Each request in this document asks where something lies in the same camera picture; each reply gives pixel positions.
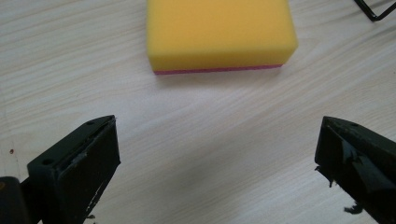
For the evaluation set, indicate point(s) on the yellow sponge with pink base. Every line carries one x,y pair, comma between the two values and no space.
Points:
218,31

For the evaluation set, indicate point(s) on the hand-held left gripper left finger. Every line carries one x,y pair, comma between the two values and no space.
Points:
71,174

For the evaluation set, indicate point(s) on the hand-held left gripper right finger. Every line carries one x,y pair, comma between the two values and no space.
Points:
358,161

